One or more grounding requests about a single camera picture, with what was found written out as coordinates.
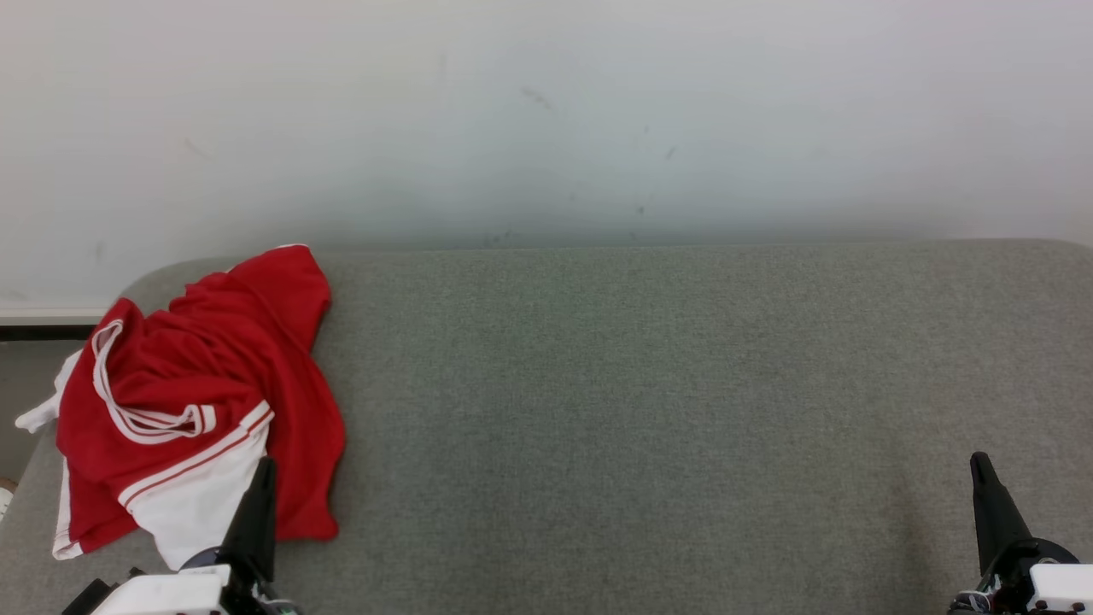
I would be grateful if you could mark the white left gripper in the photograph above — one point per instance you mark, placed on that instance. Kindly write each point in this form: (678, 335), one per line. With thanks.
(171, 594)

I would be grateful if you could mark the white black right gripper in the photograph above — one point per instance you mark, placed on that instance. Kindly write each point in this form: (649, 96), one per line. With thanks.
(1055, 589)

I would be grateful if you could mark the red white baseball jersey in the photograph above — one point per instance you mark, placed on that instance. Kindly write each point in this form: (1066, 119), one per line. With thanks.
(162, 384)

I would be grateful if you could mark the red shorts white trim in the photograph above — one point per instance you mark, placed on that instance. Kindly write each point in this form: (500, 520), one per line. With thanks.
(286, 290)

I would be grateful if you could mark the grey fabric sofa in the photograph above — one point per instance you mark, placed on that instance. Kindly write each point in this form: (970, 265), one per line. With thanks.
(649, 427)

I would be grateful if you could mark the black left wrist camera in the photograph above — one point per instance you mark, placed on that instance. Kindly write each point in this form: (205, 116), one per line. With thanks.
(85, 598)

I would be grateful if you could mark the white wall baseboard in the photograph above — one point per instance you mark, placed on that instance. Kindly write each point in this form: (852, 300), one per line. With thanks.
(51, 314)

